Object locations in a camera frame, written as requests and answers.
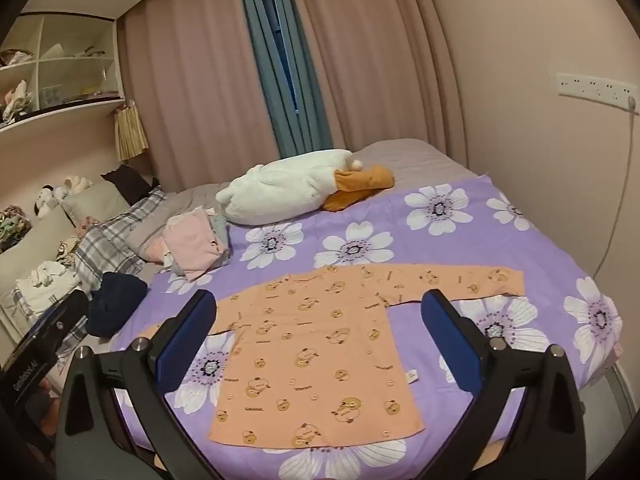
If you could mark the light crumpled clothes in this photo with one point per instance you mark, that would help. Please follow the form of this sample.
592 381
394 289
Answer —
15 100

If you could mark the pink folded garment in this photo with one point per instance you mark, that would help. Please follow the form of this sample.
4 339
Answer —
192 245

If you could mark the beige cushion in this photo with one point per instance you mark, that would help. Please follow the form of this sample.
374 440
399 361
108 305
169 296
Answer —
35 240
95 200

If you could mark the white plush duck toy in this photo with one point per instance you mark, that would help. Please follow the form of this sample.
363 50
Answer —
280 190

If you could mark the grey folded garment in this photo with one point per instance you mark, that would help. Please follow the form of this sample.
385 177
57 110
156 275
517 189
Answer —
220 227

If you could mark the white striped garment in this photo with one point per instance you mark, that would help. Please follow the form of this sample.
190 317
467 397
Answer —
45 285

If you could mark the pale plush toy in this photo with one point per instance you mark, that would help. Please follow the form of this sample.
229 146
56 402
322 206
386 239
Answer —
76 183

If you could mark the colourful knitted cloth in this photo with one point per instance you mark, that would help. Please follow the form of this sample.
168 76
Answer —
11 227

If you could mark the yellow pleated cloth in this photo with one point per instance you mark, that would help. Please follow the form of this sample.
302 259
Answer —
130 132

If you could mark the orange printed shirt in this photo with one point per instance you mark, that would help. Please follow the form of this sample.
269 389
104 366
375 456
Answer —
310 360

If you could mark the pink curtain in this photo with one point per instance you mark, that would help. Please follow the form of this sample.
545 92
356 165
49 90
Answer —
200 85
380 60

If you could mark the dark brown cloth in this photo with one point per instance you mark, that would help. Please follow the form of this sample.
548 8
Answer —
130 185

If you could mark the white wall shelf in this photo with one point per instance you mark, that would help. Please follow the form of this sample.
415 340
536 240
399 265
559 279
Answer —
38 45

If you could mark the blue-grey curtain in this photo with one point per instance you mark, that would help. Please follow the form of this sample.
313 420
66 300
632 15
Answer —
262 70

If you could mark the window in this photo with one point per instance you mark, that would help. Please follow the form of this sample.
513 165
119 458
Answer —
289 70

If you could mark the white power strip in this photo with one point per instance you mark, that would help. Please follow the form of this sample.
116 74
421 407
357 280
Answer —
590 87

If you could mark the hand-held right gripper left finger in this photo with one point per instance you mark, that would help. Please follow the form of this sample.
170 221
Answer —
185 345

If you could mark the purple floral blanket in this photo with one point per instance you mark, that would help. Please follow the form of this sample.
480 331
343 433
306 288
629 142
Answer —
390 230

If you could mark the navy dark cloth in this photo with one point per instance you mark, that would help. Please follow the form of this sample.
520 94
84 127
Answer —
117 300

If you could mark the black and white plush toy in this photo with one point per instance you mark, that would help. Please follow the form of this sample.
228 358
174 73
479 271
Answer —
47 200

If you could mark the brown printed cloth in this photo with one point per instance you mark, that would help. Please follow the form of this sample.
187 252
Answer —
67 251

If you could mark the peach cloth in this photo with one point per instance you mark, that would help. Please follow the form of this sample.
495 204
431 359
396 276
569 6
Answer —
157 250

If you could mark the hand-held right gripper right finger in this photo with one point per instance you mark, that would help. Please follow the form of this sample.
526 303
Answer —
452 345

